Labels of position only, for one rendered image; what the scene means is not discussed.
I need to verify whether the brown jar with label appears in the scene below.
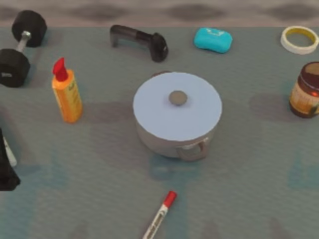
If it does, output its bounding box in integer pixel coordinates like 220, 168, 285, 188
289, 61, 319, 119

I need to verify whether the gray pot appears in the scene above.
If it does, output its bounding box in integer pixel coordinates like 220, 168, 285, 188
136, 71, 211, 162

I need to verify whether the orange bottle with red cap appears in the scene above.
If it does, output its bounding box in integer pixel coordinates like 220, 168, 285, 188
51, 57, 83, 124

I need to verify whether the black dumbbell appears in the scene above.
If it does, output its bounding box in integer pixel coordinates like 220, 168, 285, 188
0, 9, 48, 88

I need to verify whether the red capped white marker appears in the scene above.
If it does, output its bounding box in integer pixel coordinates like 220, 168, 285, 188
142, 191, 178, 239

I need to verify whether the black barcode scanner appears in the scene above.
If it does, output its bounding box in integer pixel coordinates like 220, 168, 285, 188
110, 24, 169, 63

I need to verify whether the teal soap bar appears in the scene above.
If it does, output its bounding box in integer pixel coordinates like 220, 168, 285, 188
193, 27, 234, 54

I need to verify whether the white and yellow tape roll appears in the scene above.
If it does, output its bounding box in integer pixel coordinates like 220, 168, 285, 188
280, 25, 319, 55

